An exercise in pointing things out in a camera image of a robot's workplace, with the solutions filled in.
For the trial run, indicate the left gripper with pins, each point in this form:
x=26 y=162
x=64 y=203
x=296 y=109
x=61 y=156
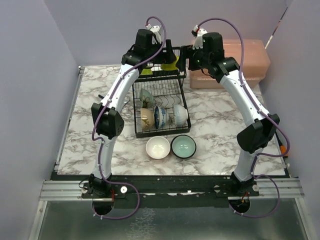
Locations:
x=165 y=57

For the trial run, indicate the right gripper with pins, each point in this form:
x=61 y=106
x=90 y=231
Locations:
x=185 y=51

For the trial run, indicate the yellow-green bowl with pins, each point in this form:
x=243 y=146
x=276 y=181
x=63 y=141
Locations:
x=170 y=66

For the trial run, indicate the mint green floral bowl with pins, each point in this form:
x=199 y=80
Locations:
x=146 y=99

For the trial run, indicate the blue floral bowl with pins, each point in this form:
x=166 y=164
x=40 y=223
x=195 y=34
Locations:
x=161 y=117

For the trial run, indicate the beige floral bowl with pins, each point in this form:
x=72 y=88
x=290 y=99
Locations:
x=147 y=118

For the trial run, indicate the orange bowl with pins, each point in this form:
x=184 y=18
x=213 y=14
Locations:
x=158 y=147

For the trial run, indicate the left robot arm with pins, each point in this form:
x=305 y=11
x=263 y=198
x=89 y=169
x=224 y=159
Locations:
x=108 y=123

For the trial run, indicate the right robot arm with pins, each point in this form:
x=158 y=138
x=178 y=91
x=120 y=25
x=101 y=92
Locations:
x=260 y=125

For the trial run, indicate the silver wrench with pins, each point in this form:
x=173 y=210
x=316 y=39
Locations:
x=126 y=100

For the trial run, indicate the black rimmed bowl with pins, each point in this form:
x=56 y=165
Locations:
x=183 y=146

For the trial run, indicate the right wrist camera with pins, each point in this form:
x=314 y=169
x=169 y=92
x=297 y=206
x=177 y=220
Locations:
x=198 y=33

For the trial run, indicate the black wire dish rack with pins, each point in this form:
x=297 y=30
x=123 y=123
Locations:
x=166 y=88

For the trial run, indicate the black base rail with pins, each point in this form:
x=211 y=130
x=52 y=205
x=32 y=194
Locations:
x=126 y=190

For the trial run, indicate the orange clamp handle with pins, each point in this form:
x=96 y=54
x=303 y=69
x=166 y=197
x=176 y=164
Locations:
x=284 y=151

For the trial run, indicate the aluminium frame rail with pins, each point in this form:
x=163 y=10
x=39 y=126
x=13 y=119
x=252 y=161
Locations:
x=285 y=188

